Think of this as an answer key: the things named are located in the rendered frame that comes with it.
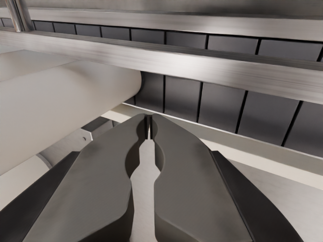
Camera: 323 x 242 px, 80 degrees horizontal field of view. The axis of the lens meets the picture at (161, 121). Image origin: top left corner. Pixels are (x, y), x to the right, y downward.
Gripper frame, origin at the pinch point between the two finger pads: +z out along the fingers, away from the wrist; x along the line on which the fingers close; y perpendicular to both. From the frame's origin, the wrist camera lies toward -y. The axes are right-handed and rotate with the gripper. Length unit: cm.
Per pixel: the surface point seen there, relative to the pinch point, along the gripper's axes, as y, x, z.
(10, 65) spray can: -1.1, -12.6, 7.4
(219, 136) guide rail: 3.5, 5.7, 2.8
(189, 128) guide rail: 3.5, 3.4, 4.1
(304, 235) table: 20.1, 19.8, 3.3
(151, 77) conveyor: 0.5, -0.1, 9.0
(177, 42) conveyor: -3.0, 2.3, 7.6
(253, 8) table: -5.6, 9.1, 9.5
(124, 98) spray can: 1.9, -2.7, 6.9
